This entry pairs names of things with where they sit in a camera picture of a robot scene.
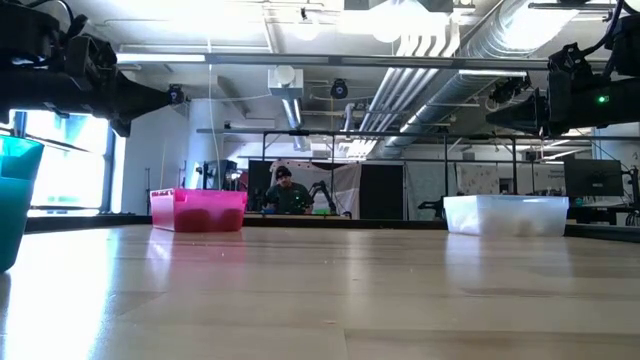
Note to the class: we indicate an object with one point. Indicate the dark background equipment rack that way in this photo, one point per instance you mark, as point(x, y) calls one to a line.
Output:
point(220, 175)

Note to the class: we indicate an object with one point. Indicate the white ceiling light strip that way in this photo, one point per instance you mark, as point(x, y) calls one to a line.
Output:
point(160, 58)

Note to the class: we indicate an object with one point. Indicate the white backdrop cloth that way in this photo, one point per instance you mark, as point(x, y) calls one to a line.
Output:
point(350, 180)

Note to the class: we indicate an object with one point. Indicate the grey overhead crossbar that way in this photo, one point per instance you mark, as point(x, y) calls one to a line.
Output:
point(375, 61)

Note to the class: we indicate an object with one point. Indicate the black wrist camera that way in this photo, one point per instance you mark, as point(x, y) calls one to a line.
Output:
point(30, 35)
point(627, 45)

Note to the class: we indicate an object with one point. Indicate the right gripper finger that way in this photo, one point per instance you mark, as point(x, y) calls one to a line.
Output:
point(525, 115)

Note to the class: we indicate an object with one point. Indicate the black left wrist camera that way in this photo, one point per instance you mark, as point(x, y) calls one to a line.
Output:
point(30, 35)

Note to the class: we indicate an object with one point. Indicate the silver ventilation duct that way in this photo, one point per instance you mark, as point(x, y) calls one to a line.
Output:
point(500, 40)

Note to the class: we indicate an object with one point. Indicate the white patterned curtain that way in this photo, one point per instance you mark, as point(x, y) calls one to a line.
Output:
point(425, 180)

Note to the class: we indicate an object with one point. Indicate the black background robot arm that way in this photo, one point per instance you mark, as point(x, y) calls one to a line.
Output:
point(322, 192)

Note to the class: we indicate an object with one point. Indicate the bright window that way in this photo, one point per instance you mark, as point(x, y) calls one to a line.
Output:
point(70, 170)

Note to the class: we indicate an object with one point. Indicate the black background rack frame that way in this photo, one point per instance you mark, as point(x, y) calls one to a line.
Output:
point(350, 133)

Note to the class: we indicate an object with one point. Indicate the clear plastic basket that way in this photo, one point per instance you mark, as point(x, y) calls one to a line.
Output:
point(500, 215)

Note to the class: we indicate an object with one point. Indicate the black aluminium table frame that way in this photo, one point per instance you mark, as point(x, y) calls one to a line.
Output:
point(75, 222)

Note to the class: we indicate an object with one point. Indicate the person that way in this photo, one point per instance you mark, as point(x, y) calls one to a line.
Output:
point(290, 197)

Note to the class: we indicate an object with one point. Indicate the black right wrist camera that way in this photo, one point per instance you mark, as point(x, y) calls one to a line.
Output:
point(627, 45)

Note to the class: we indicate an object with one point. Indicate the white ceiling junction box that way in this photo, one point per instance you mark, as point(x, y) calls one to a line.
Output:
point(286, 82)

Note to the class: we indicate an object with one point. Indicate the pink plastic basket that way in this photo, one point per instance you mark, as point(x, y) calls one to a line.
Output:
point(200, 200)

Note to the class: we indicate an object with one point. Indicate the black backdrop panel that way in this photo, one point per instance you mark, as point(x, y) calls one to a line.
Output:
point(382, 185)

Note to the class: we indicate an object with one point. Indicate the green lime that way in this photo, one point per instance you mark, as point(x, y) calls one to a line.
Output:
point(232, 221)
point(195, 221)

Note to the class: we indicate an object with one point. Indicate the teal plastic basket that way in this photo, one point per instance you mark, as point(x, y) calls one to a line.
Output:
point(17, 210)

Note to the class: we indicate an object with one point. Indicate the white ceiling pipes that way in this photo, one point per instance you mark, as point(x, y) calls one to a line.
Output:
point(395, 85)

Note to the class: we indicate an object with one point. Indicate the black ceiling spotlight cluster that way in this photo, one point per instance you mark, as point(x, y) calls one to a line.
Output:
point(507, 90)

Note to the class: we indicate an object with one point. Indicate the black background monitor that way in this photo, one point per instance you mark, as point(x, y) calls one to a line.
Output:
point(593, 177)

